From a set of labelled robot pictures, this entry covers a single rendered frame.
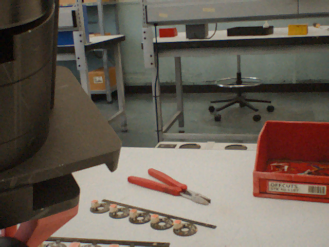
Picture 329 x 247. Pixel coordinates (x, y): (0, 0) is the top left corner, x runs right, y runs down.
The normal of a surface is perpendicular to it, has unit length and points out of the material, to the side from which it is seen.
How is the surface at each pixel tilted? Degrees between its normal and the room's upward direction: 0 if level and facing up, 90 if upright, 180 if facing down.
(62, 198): 27
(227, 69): 90
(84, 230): 0
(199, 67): 90
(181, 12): 90
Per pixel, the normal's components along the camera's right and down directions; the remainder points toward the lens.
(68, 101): 0.19, -0.77
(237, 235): -0.07, -0.96
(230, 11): -0.25, 0.27
